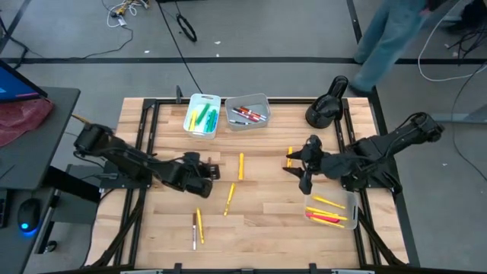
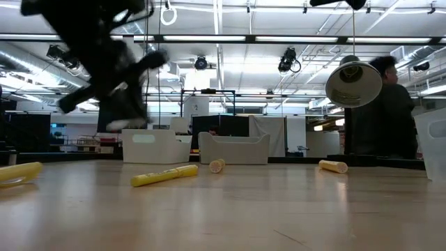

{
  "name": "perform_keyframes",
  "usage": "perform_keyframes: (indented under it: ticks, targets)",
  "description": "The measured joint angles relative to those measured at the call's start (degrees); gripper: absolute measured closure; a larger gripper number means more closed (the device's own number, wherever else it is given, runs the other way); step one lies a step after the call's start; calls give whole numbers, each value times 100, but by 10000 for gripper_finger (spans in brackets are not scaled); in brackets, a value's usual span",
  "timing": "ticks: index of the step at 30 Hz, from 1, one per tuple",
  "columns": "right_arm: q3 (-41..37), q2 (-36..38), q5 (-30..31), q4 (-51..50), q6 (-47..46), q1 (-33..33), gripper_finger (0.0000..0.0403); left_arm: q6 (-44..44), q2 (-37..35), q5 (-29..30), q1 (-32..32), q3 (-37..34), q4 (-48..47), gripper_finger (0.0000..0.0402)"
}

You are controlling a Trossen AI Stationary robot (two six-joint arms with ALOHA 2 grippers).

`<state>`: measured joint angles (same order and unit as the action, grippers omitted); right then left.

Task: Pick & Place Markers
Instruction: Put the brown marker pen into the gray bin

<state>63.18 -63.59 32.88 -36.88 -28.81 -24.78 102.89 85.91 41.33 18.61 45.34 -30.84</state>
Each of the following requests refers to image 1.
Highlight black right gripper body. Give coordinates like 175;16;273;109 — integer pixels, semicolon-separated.
304;135;330;178

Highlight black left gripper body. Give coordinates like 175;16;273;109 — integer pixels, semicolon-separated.
169;151;214;198

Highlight green highlighter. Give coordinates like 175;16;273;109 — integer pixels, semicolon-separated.
205;109;216;134
196;103;212;126

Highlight thin red pen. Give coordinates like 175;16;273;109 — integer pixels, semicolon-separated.
305;212;342;225

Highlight red white marker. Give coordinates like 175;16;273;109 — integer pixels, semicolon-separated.
232;107;263;123

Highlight orange white marker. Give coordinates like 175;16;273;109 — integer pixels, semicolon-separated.
240;106;268;119

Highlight clear plastic bin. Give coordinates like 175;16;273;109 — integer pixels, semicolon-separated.
303;187;360;231

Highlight white plastic bin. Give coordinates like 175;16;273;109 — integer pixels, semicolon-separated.
183;93;222;141

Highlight black support beam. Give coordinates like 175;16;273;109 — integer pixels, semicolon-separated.
42;167;103;203

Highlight person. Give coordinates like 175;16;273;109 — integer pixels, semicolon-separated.
348;0;454;98

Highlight grey table foot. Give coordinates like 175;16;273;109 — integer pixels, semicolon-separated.
437;14;476;27
428;104;487;125

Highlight grey desk leg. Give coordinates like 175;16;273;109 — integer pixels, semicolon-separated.
34;188;62;255

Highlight black computer mouse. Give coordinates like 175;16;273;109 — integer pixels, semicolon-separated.
17;197;42;234

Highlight dark grey desk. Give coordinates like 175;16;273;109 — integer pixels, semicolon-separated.
0;86;81;274

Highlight red cloth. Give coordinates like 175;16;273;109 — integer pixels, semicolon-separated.
0;97;56;148

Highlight dark keyboard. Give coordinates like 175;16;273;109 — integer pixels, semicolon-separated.
0;188;9;229

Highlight blue screen monitor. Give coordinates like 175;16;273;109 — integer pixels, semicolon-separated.
0;59;49;104

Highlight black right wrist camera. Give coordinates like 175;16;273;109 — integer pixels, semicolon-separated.
299;170;314;196

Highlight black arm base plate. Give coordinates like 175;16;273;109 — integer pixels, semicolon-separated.
337;158;396;190
99;158;156;190

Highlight long black floor cable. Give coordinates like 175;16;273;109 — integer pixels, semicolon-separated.
156;0;203;95

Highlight yellow wires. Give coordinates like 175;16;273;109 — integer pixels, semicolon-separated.
71;113;92;126

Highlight black coiled floor cable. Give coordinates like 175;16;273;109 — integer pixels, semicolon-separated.
175;13;198;43

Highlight thin black floor cable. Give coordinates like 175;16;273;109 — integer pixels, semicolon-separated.
450;62;487;182
22;25;135;62

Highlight white floor cable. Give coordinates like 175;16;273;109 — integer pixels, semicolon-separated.
417;7;487;83

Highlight white yellow cable bundle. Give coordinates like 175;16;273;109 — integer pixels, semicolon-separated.
100;0;151;28

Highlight black floor cable bundle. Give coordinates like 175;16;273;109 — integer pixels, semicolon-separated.
445;22;487;64

